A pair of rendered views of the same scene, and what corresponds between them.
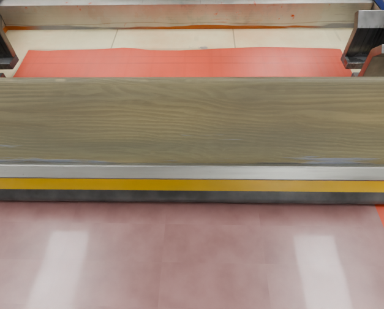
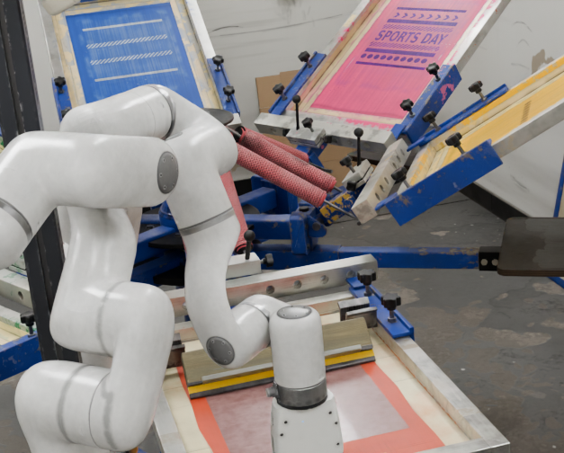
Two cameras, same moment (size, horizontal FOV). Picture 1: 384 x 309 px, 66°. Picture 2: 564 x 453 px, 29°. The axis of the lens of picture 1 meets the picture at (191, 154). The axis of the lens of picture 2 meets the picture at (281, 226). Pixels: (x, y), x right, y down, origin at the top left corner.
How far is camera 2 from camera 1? 2.14 m
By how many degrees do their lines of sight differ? 34
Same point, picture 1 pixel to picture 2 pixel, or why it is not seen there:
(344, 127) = (337, 338)
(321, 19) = (329, 309)
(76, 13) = (190, 332)
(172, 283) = not seen: hidden behind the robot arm
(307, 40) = (325, 320)
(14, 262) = (238, 402)
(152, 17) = not seen: hidden behind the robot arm
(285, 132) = not seen: hidden behind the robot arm
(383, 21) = (349, 304)
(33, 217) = (236, 394)
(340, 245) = (348, 375)
